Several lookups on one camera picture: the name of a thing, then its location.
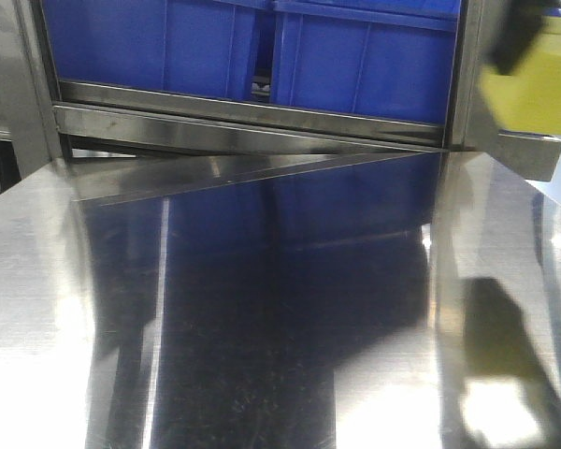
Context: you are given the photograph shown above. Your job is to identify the black gripper finger holding block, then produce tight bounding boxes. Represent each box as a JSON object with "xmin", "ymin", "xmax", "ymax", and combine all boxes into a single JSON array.
[{"xmin": 488, "ymin": 0, "xmax": 561, "ymax": 75}]

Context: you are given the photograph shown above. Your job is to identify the yellow foam block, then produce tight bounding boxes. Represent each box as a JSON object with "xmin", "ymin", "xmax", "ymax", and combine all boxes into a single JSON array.
[{"xmin": 480, "ymin": 17, "xmax": 561, "ymax": 135}]

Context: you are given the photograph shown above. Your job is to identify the blue plastic bin upper shelf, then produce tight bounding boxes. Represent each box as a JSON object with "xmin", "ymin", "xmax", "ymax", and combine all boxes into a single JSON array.
[{"xmin": 43, "ymin": 1, "xmax": 271, "ymax": 100}]

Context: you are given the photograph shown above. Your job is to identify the stainless steel shelf rack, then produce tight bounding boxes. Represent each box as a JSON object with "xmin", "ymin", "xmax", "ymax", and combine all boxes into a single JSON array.
[{"xmin": 0, "ymin": 1, "xmax": 561, "ymax": 448}]

